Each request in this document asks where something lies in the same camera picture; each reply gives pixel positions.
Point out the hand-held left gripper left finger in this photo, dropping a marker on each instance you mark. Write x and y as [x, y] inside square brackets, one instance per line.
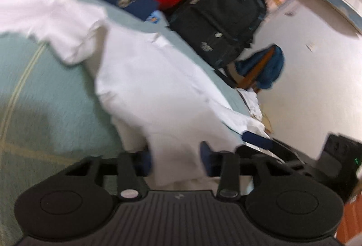
[146, 163]

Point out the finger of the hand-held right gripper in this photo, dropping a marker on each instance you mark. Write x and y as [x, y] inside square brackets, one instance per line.
[260, 153]
[256, 138]

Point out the wooden chair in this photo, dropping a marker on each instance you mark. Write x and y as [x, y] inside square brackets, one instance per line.
[261, 62]

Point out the white printed sweatshirt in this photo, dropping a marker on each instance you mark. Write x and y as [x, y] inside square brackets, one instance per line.
[155, 87]

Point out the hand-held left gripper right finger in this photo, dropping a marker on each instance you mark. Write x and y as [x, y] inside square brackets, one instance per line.
[208, 159]

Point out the small blue box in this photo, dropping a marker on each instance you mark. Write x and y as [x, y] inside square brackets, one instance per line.
[154, 17]

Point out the teal garment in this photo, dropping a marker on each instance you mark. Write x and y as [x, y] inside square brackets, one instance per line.
[273, 65]

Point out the pile of white clothes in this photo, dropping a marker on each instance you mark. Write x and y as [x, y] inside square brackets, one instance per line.
[250, 100]

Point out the black backpack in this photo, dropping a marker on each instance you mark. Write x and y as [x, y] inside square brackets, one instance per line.
[215, 16]

